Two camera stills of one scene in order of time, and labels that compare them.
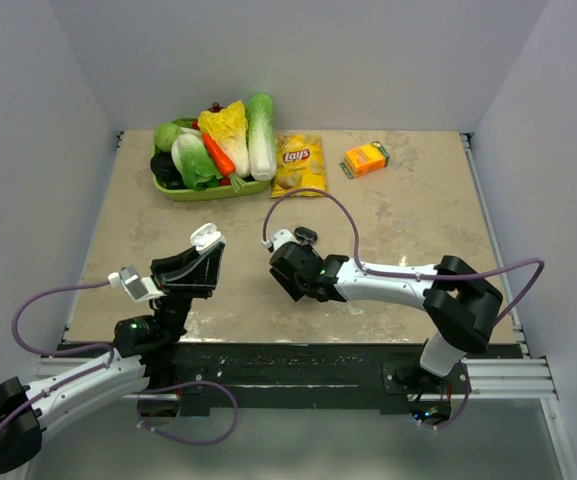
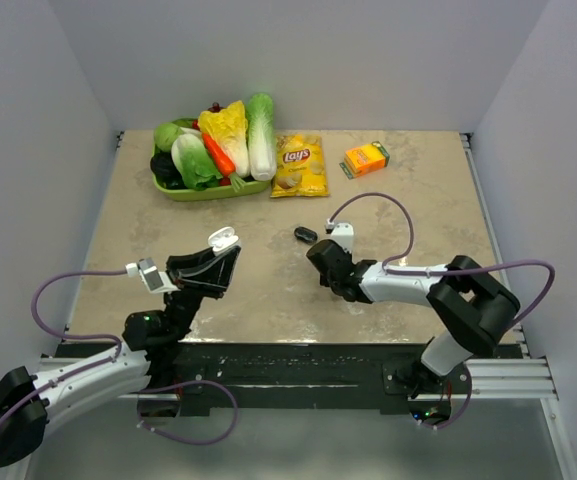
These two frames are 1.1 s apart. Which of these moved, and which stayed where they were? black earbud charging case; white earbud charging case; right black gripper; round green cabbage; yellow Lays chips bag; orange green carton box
Moved: white earbud charging case; right black gripper
Stayed: yellow Lays chips bag; black earbud charging case; round green cabbage; orange green carton box
